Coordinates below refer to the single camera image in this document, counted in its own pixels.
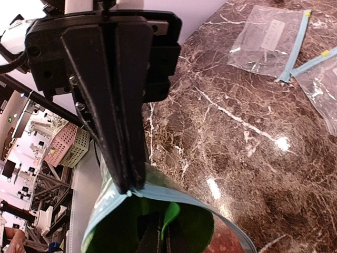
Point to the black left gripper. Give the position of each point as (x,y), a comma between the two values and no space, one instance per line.
(142,46)

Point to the green white bok choy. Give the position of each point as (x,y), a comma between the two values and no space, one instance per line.
(158,226)

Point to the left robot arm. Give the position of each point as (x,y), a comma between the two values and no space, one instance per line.
(56,8)

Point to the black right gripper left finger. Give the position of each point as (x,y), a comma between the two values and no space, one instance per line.
(151,241)

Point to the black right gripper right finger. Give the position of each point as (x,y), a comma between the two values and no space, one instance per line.
(171,238)

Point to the cream perforated basket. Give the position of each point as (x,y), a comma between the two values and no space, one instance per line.
(79,148)

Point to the clear zip bag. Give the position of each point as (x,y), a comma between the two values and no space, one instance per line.
(163,210)
(270,42)
(317,78)

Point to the pink perforated basket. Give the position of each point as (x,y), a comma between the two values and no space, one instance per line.
(62,140)

